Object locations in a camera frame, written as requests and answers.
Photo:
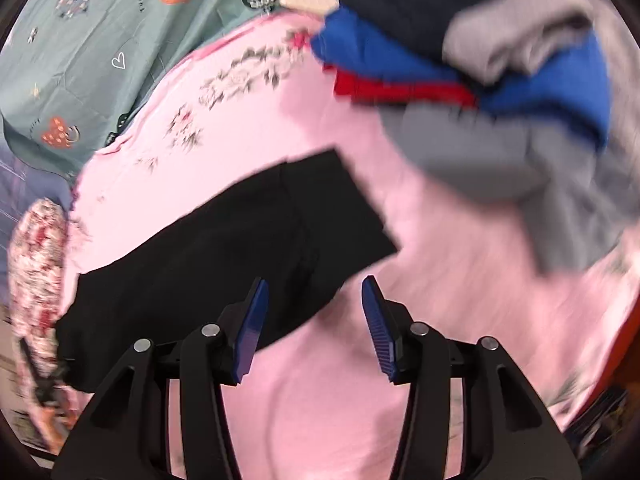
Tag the teal heart-print blanket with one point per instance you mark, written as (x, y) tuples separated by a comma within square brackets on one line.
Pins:
[(100, 35)]

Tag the black pants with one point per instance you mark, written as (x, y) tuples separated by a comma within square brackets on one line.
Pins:
[(225, 240)]

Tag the red garment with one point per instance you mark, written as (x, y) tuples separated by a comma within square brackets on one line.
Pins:
[(400, 90)]

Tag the blue garment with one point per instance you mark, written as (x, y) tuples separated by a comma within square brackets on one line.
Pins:
[(550, 90)]

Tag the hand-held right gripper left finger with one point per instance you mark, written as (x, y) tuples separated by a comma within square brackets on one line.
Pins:
[(250, 330)]

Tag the blue plaid pillow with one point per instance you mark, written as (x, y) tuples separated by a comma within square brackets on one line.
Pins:
[(25, 175)]

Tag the pink floral bed sheet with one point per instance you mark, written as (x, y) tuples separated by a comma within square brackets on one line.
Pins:
[(450, 310)]

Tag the slate grey garment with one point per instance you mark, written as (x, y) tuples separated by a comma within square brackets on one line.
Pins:
[(500, 160)]

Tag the light grey garment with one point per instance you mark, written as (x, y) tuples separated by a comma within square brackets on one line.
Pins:
[(525, 35)]

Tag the red and white floral quilt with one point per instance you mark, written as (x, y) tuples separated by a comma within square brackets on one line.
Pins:
[(40, 260)]

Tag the navy garment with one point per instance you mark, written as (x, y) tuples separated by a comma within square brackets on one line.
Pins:
[(400, 15)]

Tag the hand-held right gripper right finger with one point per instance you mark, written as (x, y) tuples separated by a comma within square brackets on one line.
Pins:
[(380, 330)]

